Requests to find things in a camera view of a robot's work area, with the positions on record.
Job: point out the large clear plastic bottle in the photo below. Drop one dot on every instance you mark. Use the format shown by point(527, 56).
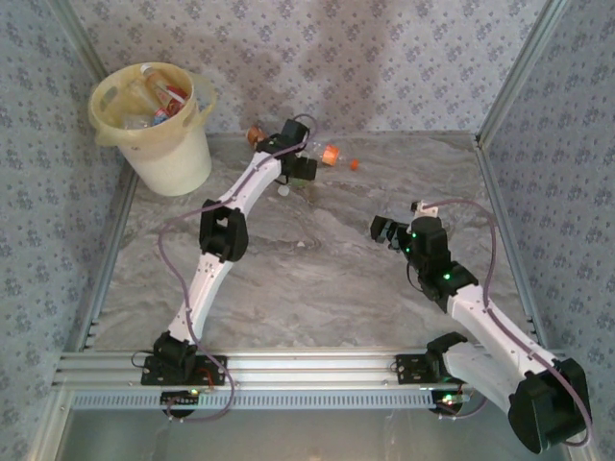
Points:
point(137, 121)

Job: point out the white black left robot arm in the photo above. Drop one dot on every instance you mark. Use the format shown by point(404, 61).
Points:
point(206, 288)

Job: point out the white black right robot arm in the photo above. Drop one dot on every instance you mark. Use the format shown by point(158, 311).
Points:
point(499, 331)

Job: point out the cream plastic bin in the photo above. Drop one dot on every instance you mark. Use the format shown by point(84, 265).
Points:
point(168, 158)

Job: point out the white bottle cap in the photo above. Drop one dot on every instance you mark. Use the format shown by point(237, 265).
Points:
point(283, 190)

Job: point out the clear bottle orange label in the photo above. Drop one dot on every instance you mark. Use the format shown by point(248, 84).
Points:
point(330, 153)

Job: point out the brown white patterned bottle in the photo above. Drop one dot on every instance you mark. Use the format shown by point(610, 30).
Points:
point(253, 134)

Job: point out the orange bottle cap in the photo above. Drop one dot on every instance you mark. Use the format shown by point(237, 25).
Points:
point(354, 164)

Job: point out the black right controller board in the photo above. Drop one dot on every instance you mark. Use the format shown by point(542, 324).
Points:
point(447, 405)

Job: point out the black controller board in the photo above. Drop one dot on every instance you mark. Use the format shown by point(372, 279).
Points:
point(447, 405)
point(178, 398)

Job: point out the grey metal panel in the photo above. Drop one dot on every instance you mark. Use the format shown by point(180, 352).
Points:
point(312, 437)

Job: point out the black left controller board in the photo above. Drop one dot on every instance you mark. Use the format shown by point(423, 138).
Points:
point(178, 398)

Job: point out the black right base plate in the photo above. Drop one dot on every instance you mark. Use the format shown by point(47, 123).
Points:
point(408, 367)

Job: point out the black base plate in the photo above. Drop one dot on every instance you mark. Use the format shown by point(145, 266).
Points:
point(218, 361)
point(408, 367)

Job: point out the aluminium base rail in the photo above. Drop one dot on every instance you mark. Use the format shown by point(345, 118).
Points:
point(312, 367)

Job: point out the aluminium frame post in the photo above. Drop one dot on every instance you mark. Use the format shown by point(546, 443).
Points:
point(77, 33)
point(523, 72)

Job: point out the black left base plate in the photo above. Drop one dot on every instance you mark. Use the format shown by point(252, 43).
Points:
point(218, 361)

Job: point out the aluminium frame leg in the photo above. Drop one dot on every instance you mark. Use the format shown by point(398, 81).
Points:
point(50, 427)

